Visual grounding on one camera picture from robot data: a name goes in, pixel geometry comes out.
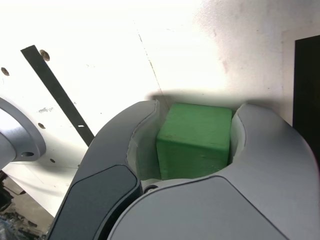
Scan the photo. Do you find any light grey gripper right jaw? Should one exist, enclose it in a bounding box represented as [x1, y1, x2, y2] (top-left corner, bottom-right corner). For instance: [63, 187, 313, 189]
[107, 103, 320, 240]

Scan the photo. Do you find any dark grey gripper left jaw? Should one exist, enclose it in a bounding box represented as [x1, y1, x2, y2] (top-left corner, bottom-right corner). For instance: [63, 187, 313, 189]
[46, 99, 162, 240]

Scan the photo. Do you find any green cube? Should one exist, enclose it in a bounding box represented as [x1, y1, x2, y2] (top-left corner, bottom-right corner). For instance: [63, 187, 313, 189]
[155, 102, 233, 181]

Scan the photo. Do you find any black tape square outline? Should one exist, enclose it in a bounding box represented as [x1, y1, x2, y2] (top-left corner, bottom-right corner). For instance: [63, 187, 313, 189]
[292, 34, 320, 173]

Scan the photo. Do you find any black tape strip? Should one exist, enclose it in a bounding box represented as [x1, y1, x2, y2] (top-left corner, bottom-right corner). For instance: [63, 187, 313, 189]
[20, 44, 95, 147]

